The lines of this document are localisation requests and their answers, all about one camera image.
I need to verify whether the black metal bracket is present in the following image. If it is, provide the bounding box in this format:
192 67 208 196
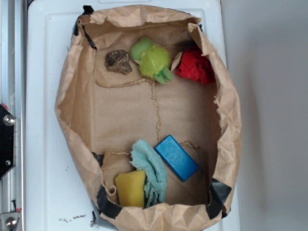
0 104 16 180

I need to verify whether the brown paper bag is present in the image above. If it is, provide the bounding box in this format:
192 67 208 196
55 5 242 231

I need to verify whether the green fuzzy animal toy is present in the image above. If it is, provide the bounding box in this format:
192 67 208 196
130 37 173 85

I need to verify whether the brown rock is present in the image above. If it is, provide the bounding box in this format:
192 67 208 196
105 50 132 75

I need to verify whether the crumpled red paper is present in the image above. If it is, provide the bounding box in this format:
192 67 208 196
176 46 216 85

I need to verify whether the white plastic tray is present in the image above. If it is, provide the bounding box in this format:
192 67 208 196
25 0 242 231

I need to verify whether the light blue cloth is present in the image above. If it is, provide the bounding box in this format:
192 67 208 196
130 140 168 208

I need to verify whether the aluminium frame rail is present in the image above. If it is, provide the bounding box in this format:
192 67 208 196
0 0 28 231

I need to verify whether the blue wooden block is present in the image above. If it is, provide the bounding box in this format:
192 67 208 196
154 135 199 181

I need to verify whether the yellow sponge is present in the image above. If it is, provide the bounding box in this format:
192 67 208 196
115 170 146 208

